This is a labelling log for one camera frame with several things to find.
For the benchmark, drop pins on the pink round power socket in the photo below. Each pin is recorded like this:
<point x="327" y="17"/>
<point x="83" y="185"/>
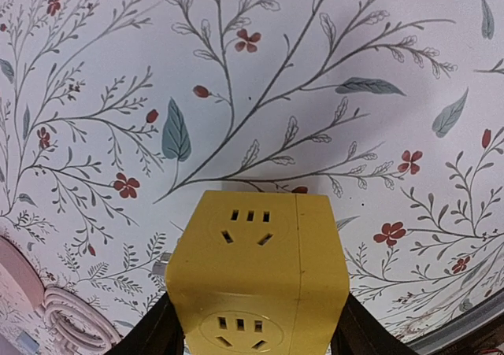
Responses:
<point x="20" y="283"/>

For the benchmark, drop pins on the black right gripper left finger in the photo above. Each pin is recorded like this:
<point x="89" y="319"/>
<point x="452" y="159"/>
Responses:
<point x="158" y="333"/>

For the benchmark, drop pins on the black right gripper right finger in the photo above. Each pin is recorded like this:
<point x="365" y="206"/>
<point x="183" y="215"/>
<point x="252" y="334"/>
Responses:
<point x="359" y="333"/>

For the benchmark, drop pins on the floral patterned table mat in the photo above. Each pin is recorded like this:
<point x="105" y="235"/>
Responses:
<point x="116" y="115"/>

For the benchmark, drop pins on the yellow cube socket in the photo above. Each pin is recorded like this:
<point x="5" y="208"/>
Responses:
<point x="259" y="273"/>

